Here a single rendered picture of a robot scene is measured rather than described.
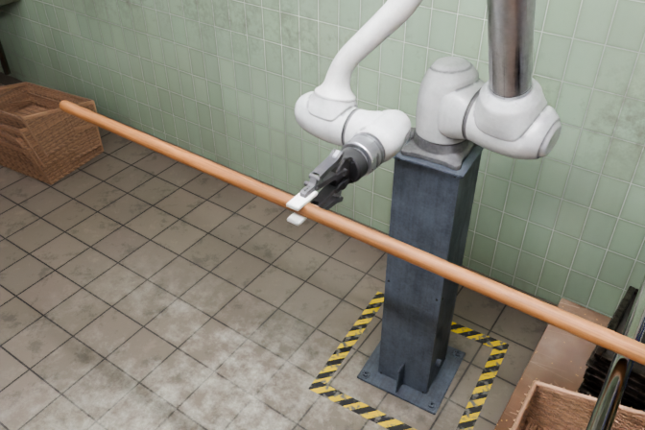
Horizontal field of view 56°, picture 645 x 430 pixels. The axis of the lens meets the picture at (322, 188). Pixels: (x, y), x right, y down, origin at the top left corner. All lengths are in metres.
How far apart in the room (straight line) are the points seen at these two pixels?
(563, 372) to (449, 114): 0.76
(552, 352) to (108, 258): 2.04
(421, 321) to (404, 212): 0.44
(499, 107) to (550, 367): 0.74
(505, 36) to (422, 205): 0.62
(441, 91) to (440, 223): 0.41
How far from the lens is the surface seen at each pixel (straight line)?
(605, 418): 1.01
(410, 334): 2.22
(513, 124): 1.56
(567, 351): 1.90
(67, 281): 3.02
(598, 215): 2.42
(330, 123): 1.47
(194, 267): 2.92
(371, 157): 1.36
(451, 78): 1.65
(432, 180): 1.77
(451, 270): 1.10
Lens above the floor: 1.95
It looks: 36 degrees down
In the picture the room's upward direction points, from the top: straight up
